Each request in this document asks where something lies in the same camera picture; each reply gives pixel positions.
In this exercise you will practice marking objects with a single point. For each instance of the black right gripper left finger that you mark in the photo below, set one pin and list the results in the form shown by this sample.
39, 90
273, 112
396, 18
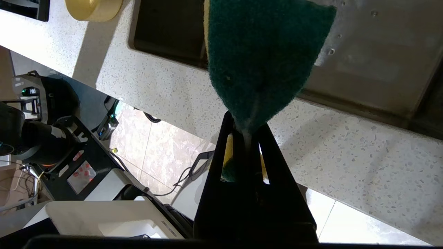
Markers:
218, 207

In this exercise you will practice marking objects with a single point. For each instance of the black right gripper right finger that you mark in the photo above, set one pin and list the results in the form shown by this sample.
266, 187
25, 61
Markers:
283, 207

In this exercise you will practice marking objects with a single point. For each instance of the green and yellow sponge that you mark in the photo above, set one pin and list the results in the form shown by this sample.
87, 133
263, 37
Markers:
263, 52

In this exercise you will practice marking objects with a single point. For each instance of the stainless steel sink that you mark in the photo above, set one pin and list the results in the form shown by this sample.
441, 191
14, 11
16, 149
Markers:
380, 52

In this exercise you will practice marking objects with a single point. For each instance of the yellow plastic bowl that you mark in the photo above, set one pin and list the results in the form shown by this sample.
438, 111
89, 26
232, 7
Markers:
93, 8

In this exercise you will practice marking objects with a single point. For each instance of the black induction cooktop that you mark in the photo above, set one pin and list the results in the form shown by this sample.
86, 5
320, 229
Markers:
24, 8

